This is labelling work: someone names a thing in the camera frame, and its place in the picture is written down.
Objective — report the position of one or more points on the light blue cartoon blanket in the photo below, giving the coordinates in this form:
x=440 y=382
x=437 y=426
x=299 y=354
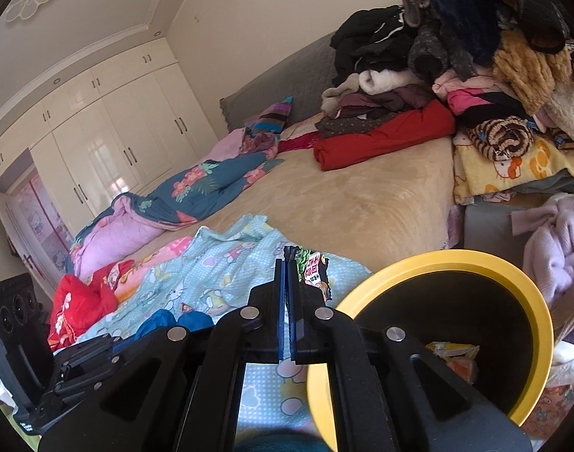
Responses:
x=230 y=263

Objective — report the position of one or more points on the cream sherpa garment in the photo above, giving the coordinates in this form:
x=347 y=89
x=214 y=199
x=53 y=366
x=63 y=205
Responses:
x=569 y=113

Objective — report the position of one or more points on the red flowered cloth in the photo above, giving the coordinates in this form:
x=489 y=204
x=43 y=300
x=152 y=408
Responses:
x=80 y=306

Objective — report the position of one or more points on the dark dotted garment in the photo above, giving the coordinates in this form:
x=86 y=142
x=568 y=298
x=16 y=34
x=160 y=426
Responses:
x=348 y=125

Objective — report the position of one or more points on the teal cloth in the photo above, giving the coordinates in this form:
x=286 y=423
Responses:
x=277 y=443

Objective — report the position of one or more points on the pink cartoon door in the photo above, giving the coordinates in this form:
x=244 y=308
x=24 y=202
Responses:
x=42 y=226

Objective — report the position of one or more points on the grey headboard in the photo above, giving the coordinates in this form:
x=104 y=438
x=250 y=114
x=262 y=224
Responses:
x=282 y=80

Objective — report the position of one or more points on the cream fleece garment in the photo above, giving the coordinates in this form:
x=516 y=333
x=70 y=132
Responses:
x=381 y=82

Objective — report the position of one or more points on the mustard fluffy garment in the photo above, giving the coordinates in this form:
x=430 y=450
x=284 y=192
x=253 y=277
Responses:
x=527 y=70

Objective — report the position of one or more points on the beige bed blanket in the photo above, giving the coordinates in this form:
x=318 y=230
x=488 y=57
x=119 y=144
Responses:
x=362 y=202

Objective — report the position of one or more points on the yellow cartoon blanket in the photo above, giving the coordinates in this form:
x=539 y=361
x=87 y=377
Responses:
x=517 y=169

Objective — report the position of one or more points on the pink garment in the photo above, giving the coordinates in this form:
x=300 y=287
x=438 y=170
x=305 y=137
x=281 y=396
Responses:
x=461 y=101

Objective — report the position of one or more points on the striped cloth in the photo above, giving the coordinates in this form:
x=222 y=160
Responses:
x=273 y=117

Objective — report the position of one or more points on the red folded garment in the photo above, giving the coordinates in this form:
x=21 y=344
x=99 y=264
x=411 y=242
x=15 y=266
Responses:
x=390 y=139

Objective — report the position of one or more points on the colourful snack packet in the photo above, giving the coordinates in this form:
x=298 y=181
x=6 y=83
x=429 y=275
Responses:
x=313 y=273

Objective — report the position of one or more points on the black jacket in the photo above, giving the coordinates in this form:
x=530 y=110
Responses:
x=371 y=37

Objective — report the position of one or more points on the navy fluffy garment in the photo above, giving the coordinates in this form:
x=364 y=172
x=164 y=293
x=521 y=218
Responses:
x=466 y=19

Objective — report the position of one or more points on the blue floral quilt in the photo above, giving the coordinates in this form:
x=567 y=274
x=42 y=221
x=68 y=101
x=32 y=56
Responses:
x=207 y=179

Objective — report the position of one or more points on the yellow white wrapper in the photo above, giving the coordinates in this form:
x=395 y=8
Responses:
x=452 y=349

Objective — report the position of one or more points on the white cloth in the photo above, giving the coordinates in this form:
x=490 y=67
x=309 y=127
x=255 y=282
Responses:
x=567 y=360

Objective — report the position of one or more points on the yellow trash bin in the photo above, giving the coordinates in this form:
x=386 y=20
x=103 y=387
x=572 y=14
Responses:
x=456 y=258

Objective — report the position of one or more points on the lilac fleece garment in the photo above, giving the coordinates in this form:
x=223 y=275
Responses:
x=555 y=249

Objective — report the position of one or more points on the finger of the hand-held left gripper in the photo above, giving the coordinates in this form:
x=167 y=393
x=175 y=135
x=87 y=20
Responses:
x=75 y=381
x=87 y=348

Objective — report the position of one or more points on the black knit garment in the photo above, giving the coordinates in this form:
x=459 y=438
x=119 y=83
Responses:
x=541 y=9

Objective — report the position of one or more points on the maroon garment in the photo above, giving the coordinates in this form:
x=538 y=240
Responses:
x=400 y=96

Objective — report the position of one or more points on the brown striped knit garment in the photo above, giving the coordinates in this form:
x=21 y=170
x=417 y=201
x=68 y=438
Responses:
x=503 y=139

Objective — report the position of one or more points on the grey speckled garment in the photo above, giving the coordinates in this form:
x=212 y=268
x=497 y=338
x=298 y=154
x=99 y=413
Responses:
x=428 y=52

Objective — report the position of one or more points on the pink cartoon sheet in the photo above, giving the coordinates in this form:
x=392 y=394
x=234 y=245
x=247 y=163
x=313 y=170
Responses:
x=145 y=268

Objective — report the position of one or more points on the white wardrobe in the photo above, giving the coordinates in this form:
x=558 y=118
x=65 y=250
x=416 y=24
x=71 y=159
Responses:
x=113 y=122

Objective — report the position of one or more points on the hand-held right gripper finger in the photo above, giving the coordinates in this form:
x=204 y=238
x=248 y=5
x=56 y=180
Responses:
x=290 y=315
x=280 y=315

